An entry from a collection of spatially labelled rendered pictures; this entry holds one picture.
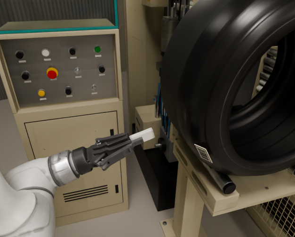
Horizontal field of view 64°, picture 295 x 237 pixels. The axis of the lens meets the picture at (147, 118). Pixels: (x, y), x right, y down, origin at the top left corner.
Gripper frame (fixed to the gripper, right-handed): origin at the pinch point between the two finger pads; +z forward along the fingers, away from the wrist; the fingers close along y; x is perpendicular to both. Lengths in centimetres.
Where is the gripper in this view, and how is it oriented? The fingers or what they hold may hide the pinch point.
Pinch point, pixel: (142, 137)
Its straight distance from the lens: 69.3
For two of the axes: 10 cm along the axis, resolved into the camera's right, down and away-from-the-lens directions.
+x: 2.5, 8.0, 5.5
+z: 9.3, -3.6, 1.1
